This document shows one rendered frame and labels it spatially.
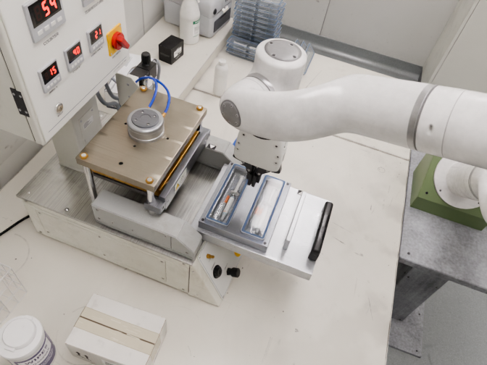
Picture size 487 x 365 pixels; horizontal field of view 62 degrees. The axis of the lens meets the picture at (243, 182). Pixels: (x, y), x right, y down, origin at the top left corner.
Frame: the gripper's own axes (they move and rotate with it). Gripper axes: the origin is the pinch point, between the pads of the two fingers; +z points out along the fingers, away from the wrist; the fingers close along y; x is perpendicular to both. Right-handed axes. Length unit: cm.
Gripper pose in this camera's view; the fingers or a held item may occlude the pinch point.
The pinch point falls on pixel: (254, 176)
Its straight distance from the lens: 89.7
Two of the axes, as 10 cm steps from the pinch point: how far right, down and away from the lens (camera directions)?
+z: -1.3, 6.3, 7.7
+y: -9.3, -3.5, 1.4
